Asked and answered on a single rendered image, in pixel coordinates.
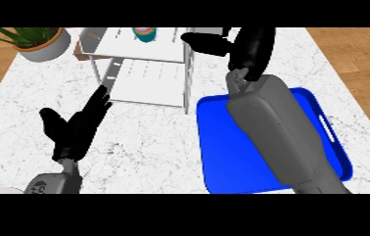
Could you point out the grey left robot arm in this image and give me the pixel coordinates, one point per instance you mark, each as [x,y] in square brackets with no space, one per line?
[58,181]

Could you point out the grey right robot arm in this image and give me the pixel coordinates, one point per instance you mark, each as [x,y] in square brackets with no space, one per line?
[284,135]

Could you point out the teal pink-frosted cupcake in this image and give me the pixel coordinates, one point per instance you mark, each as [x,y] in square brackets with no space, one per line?
[145,34]

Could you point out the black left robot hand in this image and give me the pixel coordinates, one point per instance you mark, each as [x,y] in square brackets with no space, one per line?
[77,129]

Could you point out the blue plastic tray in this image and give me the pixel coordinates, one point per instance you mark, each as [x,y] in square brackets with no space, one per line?
[232,155]

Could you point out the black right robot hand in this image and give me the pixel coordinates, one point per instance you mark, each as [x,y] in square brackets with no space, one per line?
[251,50]

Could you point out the green plant in grey pot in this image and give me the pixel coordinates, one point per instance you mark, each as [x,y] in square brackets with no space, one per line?
[41,42]

